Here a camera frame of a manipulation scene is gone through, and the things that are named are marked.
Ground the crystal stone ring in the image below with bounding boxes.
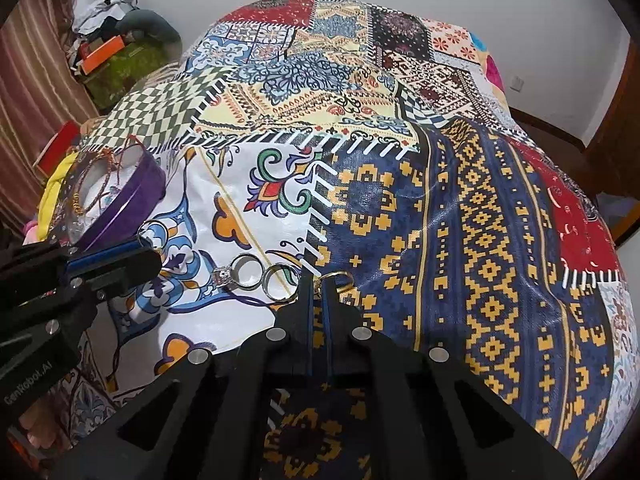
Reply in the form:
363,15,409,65
210,263,237,290

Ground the colourful patchwork bedspread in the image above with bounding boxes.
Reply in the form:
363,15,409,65
64,0,638,478

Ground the brown wooden door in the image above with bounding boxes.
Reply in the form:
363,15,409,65
586,40,640,246

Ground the operator left hand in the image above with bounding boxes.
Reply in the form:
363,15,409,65
18,394,67,451

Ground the orange box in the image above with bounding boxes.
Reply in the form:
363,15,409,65
81,35,125,75

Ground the gold ring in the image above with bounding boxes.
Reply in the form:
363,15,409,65
314,270,356,295

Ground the striped brown curtain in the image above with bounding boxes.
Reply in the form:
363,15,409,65
1,0,98,233

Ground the orange beaded bracelet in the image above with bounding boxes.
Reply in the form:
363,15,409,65
71,134,147,216

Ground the grey white clothes pile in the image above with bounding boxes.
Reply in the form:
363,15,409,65
72,0,139,36

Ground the red box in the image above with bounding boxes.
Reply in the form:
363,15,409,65
32,120,81,178

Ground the silver ring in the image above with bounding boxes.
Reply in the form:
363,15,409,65
260,263,302,304
230,252,266,291

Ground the purple round jewelry box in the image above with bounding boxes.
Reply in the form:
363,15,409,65
47,136,166,252

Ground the dark green bag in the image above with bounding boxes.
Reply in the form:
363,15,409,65
116,9,182,61

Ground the white wall socket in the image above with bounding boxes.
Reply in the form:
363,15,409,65
510,76,524,92

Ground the yellow cartoon blanket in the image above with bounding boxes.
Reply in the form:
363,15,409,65
38,152,79,236

